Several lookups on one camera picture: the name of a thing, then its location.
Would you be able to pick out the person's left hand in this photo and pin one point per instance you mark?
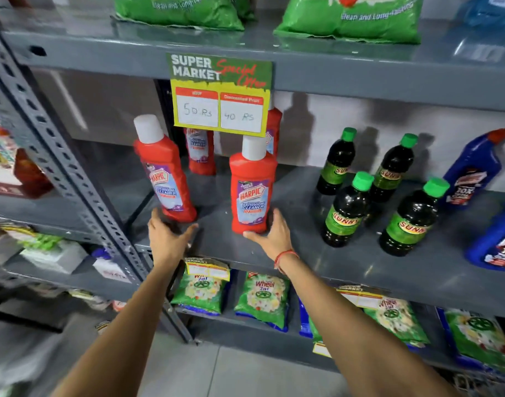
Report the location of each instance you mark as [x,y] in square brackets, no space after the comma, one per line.
[167,243]

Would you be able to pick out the person's right hand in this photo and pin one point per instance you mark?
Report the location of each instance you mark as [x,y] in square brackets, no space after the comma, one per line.
[277,241]

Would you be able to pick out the person's right thumb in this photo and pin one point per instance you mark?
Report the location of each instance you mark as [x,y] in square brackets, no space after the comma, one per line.
[256,236]

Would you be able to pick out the person's left thumb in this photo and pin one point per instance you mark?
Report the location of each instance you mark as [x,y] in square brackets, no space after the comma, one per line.
[190,233]

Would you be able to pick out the red cleaner bottle white cap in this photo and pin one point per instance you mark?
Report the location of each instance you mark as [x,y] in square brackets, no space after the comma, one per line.
[252,190]
[200,152]
[274,128]
[163,169]

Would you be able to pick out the person's left forearm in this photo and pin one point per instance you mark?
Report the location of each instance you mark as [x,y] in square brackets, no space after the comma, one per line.
[128,339]

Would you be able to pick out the person's right forearm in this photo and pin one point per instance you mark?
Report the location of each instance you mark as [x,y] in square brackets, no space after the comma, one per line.
[351,339]

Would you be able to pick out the yellow shelf label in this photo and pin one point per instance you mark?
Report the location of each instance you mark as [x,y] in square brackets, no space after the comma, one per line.
[321,349]
[360,296]
[207,269]

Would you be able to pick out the small green detergent packet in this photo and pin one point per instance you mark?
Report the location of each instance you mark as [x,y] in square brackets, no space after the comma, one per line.
[262,299]
[397,320]
[479,336]
[200,295]

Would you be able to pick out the white blue packet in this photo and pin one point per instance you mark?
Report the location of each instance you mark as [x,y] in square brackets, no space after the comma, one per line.
[110,266]

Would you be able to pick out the dark bottle green cap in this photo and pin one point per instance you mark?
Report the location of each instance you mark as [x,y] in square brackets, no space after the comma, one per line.
[345,214]
[337,167]
[391,173]
[409,223]

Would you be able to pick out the small blue detergent packet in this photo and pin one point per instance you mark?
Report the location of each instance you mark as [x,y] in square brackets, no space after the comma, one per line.
[304,320]

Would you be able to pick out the white wrapped packet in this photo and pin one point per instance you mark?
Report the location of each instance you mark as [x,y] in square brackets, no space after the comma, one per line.
[56,256]

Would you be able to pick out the grey metal shelf rack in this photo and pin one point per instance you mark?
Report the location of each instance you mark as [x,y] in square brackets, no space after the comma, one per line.
[50,212]
[360,80]

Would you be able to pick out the green yellow price sign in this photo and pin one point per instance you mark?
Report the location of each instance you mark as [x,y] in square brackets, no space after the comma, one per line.
[219,90]

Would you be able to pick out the green yellow packet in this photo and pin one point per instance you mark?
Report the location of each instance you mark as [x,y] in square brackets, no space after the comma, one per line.
[37,239]

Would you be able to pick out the dark red pouch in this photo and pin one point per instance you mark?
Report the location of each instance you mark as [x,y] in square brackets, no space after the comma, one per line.
[33,175]

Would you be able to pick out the colourful printed box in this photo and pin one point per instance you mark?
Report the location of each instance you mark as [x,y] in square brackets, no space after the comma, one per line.
[0,161]

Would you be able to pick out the large green detergent bag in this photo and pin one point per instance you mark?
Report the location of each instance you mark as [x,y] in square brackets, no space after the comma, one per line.
[351,16]
[182,10]

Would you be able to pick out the blue cleaner bottle red cap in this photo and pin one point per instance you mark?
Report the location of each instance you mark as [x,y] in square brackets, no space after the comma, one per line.
[471,173]

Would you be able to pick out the blue plastic bag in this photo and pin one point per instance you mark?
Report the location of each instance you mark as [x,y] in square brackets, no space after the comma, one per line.
[490,10]

